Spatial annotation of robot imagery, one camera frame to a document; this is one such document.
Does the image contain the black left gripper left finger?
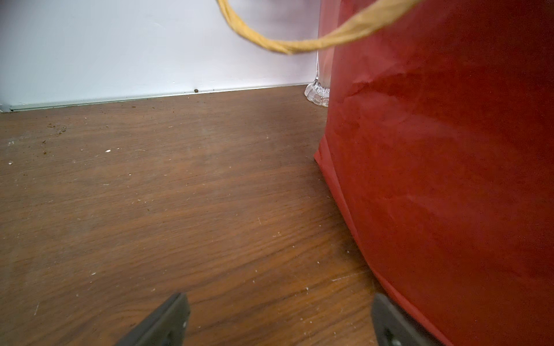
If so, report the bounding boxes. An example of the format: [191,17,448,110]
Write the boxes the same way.
[115,293,190,346]

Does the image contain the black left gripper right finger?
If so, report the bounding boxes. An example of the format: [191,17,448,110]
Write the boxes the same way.
[372,294,442,346]

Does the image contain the red paper bag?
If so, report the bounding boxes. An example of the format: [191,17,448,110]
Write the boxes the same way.
[219,1,553,345]

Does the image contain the pink glass flower vase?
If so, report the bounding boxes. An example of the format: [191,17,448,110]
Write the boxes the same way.
[304,0,340,108]

